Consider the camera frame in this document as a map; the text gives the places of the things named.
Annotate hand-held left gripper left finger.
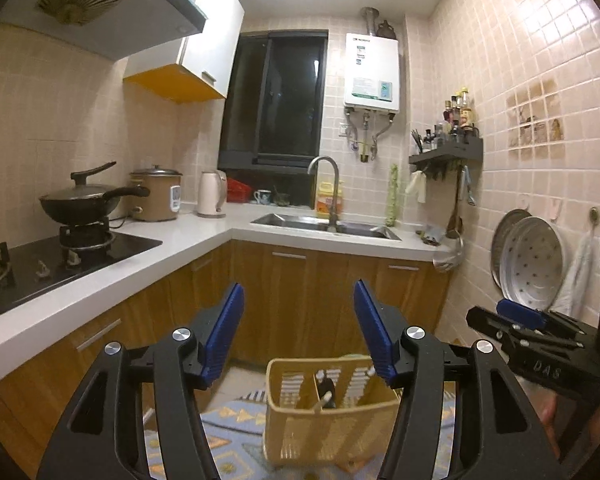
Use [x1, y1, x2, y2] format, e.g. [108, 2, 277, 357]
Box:
[37, 282, 246, 480]

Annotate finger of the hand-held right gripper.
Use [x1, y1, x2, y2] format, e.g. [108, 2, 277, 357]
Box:
[466, 306, 588, 361]
[496, 299, 590, 336]

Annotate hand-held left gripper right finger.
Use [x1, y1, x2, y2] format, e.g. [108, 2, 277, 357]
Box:
[352, 279, 566, 480]

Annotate black utensil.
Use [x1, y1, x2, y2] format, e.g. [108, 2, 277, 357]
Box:
[315, 370, 337, 409]

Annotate yellow plastic utensil basket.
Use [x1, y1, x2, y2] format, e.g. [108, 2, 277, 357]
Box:
[263, 355, 401, 468]

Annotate person's right hand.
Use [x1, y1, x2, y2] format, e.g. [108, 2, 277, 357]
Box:
[539, 390, 600, 461]

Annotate perforated steel steamer tray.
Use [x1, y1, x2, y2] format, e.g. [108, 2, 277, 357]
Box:
[499, 216, 566, 311]

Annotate steel plate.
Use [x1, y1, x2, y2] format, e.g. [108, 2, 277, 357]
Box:
[490, 208, 533, 291]

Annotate white hanging towel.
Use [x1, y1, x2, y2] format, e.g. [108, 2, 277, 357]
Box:
[550, 232, 600, 317]

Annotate steel ladle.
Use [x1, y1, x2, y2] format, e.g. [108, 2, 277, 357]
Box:
[432, 167, 465, 273]

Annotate wooden base cabinets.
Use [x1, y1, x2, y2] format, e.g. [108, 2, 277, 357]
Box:
[0, 240, 453, 463]

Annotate patterned floor rug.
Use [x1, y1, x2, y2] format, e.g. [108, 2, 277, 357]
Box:
[142, 385, 456, 480]

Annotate dish cloth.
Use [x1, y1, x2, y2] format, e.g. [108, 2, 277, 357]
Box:
[417, 225, 449, 247]

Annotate steel sink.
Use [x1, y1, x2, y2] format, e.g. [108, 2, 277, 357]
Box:
[251, 212, 403, 242]

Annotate white electric kettle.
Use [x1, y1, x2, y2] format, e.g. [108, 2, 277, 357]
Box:
[196, 170, 228, 219]

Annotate yellow detergent bottle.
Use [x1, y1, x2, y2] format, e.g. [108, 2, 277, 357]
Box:
[316, 182, 344, 219]

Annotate green hanging loofah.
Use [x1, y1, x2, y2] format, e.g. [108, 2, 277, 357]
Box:
[387, 162, 400, 228]

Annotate red plastic basket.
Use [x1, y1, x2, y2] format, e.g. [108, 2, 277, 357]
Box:
[226, 177, 254, 205]

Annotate steel faucet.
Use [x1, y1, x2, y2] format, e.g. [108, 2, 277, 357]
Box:
[307, 156, 342, 233]

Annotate white rubber glove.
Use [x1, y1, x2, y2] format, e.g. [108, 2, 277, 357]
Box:
[405, 170, 427, 204]

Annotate brown rice cooker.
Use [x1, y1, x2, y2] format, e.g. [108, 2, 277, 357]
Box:
[130, 164, 183, 222]

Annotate black wok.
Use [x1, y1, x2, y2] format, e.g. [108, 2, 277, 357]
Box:
[39, 186, 151, 224]

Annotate black glass gas stove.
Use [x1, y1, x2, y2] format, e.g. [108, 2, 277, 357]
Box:
[0, 217, 163, 326]

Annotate group of seasoning bottles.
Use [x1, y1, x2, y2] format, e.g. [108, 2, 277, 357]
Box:
[432, 87, 481, 144]

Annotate water heater pipes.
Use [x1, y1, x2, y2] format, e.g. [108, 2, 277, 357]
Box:
[345, 109, 397, 163]

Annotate black wok lid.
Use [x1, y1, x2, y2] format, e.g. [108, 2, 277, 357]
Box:
[41, 161, 122, 202]

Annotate dark window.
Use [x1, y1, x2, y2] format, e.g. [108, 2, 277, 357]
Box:
[217, 30, 329, 176]

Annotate white water heater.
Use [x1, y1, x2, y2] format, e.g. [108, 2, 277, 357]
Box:
[343, 32, 401, 112]

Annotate grey range hood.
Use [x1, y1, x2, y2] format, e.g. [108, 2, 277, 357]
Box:
[0, 0, 208, 61]

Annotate grey wall shelf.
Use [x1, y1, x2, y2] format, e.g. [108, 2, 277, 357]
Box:
[409, 137, 484, 172]

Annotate white wall cabinet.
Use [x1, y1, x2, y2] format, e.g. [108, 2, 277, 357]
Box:
[122, 0, 246, 104]

